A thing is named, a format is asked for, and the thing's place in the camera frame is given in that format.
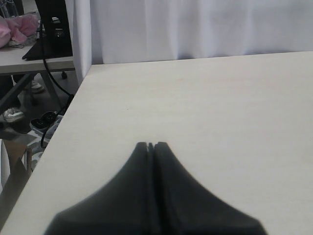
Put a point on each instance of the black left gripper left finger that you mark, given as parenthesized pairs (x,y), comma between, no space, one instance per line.
(126,205)

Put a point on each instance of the pink plush toy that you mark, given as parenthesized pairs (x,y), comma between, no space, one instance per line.
(18,31)

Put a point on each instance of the white backdrop curtain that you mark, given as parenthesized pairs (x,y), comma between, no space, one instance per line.
(128,31)

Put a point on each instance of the black stand on table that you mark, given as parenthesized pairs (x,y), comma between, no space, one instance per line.
(56,40)

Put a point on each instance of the black power strip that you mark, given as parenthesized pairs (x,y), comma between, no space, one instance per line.
(46,120)

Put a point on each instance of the grey side table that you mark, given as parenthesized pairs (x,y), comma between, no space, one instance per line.
(11,63)

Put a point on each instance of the white sneaker on floor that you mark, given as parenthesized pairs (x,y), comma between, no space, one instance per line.
(13,114)

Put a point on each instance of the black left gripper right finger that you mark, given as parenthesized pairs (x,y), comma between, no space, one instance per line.
(187,208)

